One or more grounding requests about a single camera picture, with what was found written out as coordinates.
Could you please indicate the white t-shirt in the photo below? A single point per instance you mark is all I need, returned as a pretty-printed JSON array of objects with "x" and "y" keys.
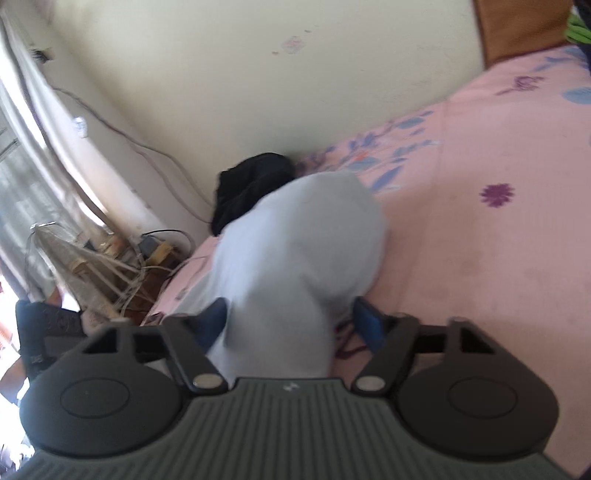
[{"x": 300, "y": 254}]

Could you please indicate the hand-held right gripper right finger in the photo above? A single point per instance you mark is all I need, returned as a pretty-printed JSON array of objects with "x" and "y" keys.
[{"x": 369, "y": 325}]

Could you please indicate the grey curtain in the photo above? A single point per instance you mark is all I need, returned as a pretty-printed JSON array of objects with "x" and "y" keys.
[{"x": 27, "y": 194}]

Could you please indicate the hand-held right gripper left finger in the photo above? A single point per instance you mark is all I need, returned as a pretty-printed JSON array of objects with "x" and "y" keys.
[{"x": 213, "y": 321}]

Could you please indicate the brown pillow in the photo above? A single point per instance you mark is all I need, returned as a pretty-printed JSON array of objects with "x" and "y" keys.
[{"x": 521, "y": 27}]

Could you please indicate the black and green garment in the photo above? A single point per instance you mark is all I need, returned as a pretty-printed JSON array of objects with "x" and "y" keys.
[{"x": 579, "y": 27}]

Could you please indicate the dark cloth pile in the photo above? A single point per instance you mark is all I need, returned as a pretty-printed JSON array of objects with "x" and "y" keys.
[{"x": 249, "y": 184}]

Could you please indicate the white wall plug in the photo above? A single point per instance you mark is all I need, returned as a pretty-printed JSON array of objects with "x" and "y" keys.
[{"x": 81, "y": 126}]

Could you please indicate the pink floral bedsheet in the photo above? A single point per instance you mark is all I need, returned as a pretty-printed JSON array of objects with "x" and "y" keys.
[{"x": 485, "y": 277}]

